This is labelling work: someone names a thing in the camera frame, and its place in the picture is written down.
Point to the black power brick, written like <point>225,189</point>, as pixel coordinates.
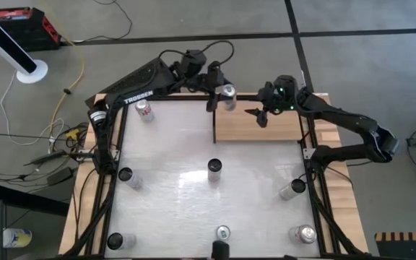
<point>60,176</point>

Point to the tall white Celsius can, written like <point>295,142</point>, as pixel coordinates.
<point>132,178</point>
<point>125,241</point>
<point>214,173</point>
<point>289,191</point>

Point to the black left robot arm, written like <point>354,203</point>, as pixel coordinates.
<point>139,97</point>

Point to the silver red Diet Coke can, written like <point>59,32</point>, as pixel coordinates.
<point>144,110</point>
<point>303,234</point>

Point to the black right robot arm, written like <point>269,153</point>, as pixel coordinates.
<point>356,124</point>

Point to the wooden table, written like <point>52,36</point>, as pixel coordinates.
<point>345,224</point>

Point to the wooden shelf board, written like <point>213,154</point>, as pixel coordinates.
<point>247,126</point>

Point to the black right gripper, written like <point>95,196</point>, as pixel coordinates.
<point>280,95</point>

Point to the white yellow can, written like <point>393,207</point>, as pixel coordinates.
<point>16,237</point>

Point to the blue silver beverage can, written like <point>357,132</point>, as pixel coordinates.
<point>229,97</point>
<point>223,233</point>

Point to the red black toolbox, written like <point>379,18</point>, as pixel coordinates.
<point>24,29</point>

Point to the black aluminium table frame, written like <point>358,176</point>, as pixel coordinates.
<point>186,97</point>

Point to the black box wooden slats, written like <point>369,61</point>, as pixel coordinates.
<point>406,249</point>

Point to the black power strip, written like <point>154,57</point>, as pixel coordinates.
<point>45,157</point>

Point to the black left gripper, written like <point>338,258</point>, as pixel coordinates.
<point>216,76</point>

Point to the white black pole floor stand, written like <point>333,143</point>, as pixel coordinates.
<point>31,72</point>

